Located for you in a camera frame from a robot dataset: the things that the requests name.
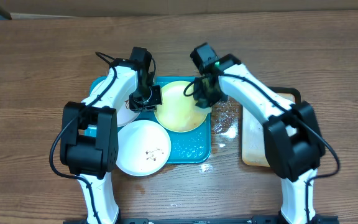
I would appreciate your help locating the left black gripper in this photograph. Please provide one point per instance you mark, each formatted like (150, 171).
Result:
(156, 100)

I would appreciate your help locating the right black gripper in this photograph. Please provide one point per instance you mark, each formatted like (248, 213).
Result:
(202, 98)

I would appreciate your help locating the white plate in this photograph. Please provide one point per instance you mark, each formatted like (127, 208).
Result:
(144, 148)
(124, 114)

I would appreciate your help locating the yellow-green plate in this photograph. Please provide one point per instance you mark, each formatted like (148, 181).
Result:
(178, 112)

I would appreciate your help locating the green yellow sponge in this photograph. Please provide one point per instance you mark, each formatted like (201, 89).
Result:
(202, 107)

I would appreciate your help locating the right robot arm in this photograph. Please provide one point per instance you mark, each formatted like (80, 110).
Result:
(290, 131)

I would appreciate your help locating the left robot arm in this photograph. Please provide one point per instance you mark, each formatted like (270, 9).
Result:
(87, 146)

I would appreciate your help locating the teal plastic tray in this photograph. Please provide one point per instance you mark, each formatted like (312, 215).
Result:
(191, 147)

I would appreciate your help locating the black tray with soapy water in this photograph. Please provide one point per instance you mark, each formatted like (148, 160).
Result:
(253, 150)

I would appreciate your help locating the white plate front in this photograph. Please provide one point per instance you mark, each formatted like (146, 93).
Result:
(144, 148)

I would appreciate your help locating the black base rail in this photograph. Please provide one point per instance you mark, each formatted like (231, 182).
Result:
(257, 219)

